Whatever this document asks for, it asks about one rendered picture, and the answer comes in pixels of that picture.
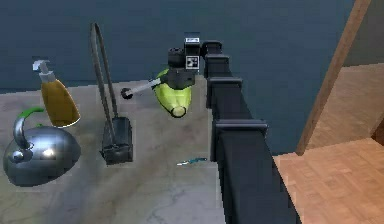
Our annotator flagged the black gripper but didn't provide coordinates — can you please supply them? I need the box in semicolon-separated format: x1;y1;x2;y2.
120;47;197;101

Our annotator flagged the yellow soap pump bottle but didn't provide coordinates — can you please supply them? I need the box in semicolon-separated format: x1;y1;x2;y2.
32;59;82;129

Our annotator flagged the small blue and white utensil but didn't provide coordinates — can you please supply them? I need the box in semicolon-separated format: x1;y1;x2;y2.
176;157;208;167

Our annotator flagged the black box with looped handle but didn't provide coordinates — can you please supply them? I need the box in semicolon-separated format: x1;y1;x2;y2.
89;22;134;166

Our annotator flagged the silver kettle with green handle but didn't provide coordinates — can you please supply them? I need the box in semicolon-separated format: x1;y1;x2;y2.
2;106;82;188

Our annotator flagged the brown wooden door frame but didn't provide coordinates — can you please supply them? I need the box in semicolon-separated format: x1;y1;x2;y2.
295;0;372;157

